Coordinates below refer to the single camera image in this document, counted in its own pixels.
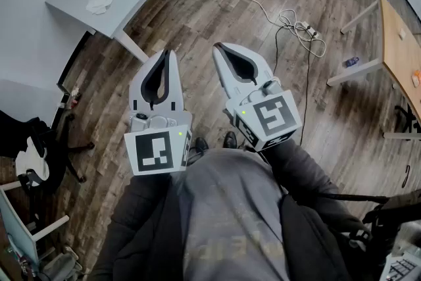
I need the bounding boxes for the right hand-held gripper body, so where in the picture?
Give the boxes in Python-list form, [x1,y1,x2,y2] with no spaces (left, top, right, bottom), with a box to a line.
[224,77,303,153]

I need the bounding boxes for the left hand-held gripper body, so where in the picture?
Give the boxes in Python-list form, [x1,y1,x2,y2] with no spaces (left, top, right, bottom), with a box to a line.
[124,108,193,177]

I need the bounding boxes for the person's right forearm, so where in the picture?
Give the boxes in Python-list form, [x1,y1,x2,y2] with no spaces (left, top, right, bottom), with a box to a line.
[262,140,343,210]

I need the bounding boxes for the person's left forearm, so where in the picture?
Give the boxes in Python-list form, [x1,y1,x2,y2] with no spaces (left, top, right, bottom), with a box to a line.
[107,172,182,263]

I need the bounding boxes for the person's right black shoe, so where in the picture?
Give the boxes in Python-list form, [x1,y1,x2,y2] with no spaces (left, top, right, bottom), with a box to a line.
[222,131,238,149]

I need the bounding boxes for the person's black shoe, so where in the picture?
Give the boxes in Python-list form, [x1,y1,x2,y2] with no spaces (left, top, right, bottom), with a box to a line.
[222,131,238,149]
[195,137,211,154]

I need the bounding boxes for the person's left black shoe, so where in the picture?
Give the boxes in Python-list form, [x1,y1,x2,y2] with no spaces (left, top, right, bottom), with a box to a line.
[195,137,211,154]

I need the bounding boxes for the white power strip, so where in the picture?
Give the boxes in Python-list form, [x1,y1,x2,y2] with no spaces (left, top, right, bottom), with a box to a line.
[300,21,322,39]

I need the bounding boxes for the person's grey shirt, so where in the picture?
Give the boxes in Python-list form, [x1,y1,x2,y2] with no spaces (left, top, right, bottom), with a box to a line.
[170,147,287,281]

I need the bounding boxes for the black office chair with cloth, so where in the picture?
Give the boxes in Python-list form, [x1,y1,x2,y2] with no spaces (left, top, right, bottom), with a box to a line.
[0,108,97,197]

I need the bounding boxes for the wooden table with white legs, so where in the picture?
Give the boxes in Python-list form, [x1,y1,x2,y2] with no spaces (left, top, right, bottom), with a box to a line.
[326,0,421,142]

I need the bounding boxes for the grey bag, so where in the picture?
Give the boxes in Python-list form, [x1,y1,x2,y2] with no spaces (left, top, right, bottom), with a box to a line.
[38,243,84,281]

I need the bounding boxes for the thin black cable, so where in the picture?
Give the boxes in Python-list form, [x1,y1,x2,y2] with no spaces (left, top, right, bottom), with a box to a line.
[274,24,312,146]

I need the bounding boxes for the white power cable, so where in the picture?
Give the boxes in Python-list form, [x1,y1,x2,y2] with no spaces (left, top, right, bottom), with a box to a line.
[159,0,327,59]

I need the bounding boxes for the black shoulder strap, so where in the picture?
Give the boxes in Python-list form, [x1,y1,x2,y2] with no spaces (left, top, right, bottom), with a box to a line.
[285,187,421,243]

